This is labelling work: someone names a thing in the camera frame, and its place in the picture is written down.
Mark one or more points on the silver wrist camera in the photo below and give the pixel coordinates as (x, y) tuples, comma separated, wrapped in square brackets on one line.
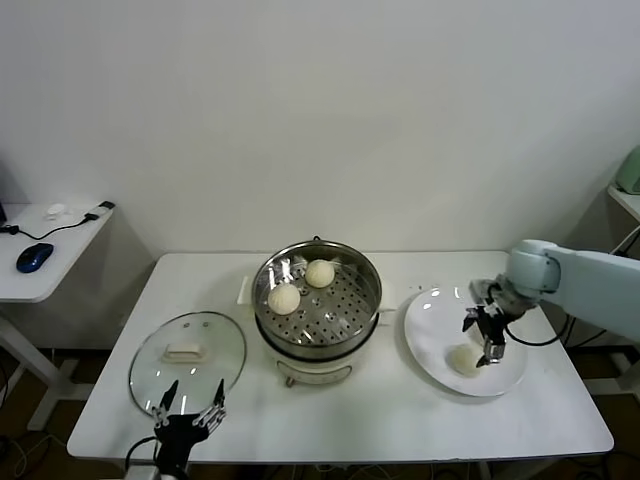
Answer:
[(145, 474), (482, 290)]

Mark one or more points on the white steamed baozi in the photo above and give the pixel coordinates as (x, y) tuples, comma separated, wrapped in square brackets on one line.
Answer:
[(283, 299), (462, 357), (319, 273)]

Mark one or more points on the white side desk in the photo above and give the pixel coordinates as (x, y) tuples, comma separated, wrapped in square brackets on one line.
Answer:
[(50, 280)]

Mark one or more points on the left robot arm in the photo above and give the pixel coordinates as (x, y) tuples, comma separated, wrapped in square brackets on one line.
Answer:
[(172, 475)]

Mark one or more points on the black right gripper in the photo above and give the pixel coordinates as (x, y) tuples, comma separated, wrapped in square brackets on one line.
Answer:
[(492, 325)]

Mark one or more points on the stainless steel steamer basket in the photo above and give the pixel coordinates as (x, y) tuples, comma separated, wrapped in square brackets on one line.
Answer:
[(367, 280)]

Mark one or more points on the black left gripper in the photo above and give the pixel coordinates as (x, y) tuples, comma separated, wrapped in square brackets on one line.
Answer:
[(177, 437)]

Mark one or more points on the blue computer mouse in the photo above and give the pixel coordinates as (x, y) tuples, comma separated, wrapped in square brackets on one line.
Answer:
[(34, 256)]

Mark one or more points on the white round plate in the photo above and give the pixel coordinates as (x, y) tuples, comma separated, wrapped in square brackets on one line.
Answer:
[(430, 325)]

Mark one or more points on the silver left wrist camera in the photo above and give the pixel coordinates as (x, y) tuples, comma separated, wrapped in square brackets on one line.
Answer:
[(145, 474)]

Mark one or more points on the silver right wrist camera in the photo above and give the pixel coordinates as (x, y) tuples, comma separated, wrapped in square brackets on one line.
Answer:
[(482, 290)]

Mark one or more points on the pale green appliance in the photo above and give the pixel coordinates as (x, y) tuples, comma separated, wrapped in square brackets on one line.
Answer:
[(631, 172)]

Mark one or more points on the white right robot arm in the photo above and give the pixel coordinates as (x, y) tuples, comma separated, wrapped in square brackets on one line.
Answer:
[(590, 285)]

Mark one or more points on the cream electric cooking pot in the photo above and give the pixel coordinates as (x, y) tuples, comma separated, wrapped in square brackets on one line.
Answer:
[(312, 372)]

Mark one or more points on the small white object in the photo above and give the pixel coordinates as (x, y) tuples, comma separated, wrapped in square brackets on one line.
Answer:
[(57, 210)]

